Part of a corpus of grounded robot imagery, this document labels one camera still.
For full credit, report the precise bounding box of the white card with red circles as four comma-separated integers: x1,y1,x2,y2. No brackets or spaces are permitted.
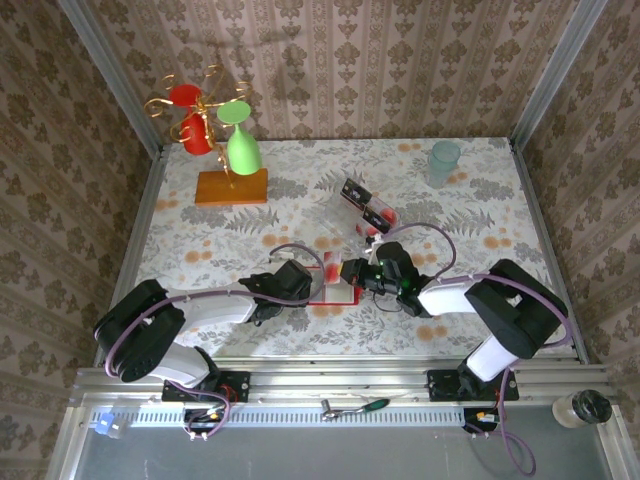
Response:
323,252,344,286
372,197,401,226

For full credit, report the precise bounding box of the red card holder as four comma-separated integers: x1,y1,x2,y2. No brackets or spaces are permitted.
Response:
305,264,362,307

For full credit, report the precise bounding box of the clear acrylic card stand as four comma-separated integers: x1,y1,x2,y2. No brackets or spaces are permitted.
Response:
319,177,402,252

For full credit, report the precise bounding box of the aluminium front beam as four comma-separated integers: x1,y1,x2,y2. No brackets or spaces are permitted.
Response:
69,357,624,407

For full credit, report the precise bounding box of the pale blue plastic cup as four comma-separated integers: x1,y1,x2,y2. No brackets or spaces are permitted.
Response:
425,139,462,190

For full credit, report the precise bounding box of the ratchet wrench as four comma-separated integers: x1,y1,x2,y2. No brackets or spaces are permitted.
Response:
320,396,392,421

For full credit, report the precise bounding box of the green wine glass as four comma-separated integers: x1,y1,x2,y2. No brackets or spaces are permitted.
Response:
216,99,264,176

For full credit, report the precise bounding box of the black connector block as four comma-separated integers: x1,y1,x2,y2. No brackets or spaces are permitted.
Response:
182,407,227,435
462,407,502,435

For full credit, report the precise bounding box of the red wine glass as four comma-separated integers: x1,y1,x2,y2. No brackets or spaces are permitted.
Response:
168,83,214,155

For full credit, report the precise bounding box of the grey metal shelf panel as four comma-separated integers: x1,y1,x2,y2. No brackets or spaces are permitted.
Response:
47,404,640,480

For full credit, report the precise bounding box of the jar with black lid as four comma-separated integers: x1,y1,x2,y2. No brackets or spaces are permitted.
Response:
551,389,614,430

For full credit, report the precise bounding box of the blue and white connector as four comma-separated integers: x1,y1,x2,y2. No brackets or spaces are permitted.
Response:
92,412,126,440

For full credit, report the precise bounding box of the purple cable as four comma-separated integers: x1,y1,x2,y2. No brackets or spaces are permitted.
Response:
382,222,574,476
105,243,324,442

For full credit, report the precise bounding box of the gold wire rack wooden base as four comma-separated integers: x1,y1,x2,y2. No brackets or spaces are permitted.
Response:
143,63,270,206

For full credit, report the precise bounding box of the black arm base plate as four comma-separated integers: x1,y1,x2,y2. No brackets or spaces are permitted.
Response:
162,370,251,404
427,369,520,402

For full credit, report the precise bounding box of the slotted cable duct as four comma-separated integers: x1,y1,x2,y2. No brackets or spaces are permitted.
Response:
132,403,469,427

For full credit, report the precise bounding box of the aluminium table side rail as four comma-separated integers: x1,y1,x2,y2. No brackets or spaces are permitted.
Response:
93,145,167,367
508,139,592,364

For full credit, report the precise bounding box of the aluminium corner post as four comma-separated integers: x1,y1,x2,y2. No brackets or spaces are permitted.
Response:
508,0,609,151
55,0,165,151

